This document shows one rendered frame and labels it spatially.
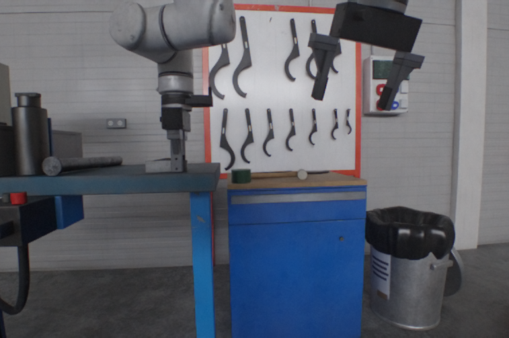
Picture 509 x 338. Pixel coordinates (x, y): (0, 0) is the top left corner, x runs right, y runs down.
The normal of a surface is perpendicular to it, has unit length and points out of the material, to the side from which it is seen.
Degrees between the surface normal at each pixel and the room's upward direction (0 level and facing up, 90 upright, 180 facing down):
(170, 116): 90
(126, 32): 99
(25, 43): 90
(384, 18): 114
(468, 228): 90
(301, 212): 90
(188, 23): 119
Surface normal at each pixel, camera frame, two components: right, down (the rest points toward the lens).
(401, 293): -0.59, 0.13
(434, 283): 0.15, 0.13
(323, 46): 0.11, 0.47
